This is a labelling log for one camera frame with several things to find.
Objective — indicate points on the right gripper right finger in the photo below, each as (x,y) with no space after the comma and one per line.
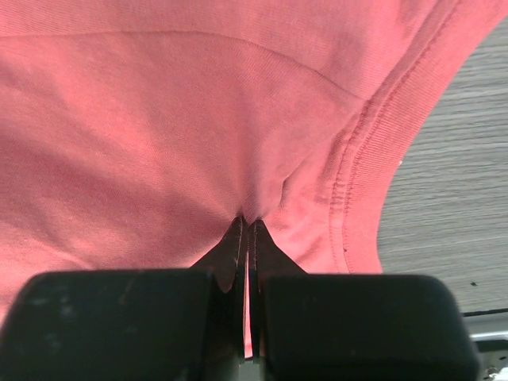
(351,327)

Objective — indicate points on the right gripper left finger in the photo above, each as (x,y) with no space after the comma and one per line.
(139,324)

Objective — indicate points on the pink t shirt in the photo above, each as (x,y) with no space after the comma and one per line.
(134,132)

